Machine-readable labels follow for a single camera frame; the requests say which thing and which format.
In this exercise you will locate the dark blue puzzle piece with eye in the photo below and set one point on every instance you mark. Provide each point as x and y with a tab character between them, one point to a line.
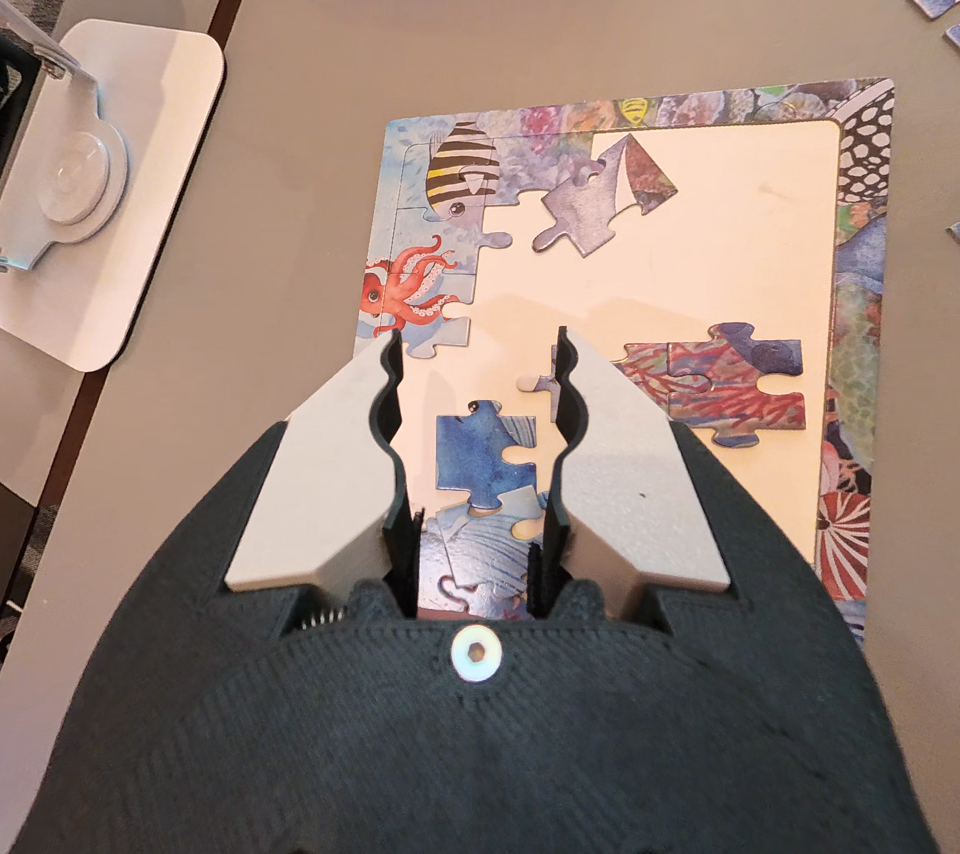
472	449

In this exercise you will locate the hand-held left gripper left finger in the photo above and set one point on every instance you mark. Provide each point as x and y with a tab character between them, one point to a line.
315	494

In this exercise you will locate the purple pink coral puzzle piece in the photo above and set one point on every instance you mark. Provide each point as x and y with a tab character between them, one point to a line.
540	160

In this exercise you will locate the red coral puzzle piece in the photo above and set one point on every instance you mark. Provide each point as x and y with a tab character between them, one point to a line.
645	374

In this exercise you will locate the brown flat panel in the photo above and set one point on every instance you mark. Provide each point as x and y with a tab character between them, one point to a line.
15	539

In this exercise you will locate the whale eye puzzle piece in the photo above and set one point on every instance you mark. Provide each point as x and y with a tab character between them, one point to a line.
541	389

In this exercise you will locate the red striped shell puzzle piece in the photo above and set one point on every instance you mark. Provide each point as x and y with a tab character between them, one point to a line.
750	396

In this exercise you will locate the pale striped puzzle piece with fin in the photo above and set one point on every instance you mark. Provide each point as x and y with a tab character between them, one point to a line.
480	546

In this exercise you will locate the sea print puzzle tray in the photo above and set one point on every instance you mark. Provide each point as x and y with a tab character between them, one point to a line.
712	254

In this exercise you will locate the striped fish puzzle piece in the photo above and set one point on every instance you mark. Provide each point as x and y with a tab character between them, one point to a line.
457	164

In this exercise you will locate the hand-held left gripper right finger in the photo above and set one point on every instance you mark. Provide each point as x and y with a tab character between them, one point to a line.
645	494

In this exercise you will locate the striped purple puzzle piece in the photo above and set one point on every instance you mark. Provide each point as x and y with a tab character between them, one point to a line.
592	209

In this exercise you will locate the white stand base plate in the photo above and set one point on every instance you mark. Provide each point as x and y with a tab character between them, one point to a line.
172	119

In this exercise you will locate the black box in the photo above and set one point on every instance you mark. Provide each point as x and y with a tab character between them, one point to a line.
9	119

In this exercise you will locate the striped dark blue puzzle piece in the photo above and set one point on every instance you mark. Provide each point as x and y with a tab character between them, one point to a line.
480	603

